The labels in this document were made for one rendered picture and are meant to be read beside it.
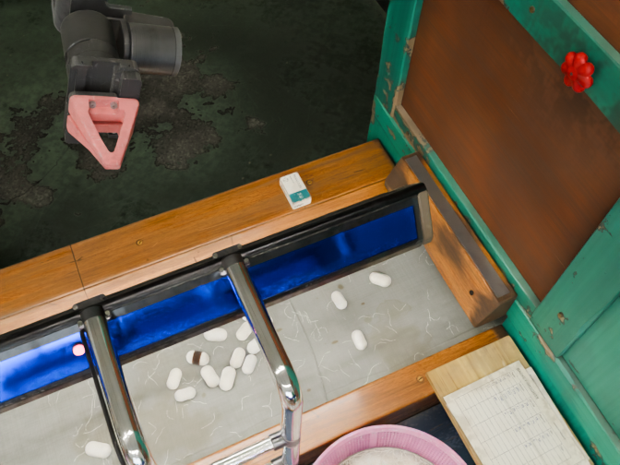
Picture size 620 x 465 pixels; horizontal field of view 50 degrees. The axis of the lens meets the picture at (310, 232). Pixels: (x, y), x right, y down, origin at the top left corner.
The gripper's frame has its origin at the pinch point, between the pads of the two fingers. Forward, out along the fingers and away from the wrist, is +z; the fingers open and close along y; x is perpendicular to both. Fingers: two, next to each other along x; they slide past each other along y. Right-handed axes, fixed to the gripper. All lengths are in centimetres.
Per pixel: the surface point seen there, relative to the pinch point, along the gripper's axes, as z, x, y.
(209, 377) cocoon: 7.5, -18.3, 40.5
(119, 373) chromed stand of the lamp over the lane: 18.3, 0.7, 9.3
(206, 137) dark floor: -104, -59, 106
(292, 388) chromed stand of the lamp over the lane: 24.2, -13.9, 4.9
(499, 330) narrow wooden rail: 13, -61, 25
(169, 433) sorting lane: 13.3, -11.9, 44.9
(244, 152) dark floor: -94, -69, 102
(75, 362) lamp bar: 13.8, 3.7, 15.3
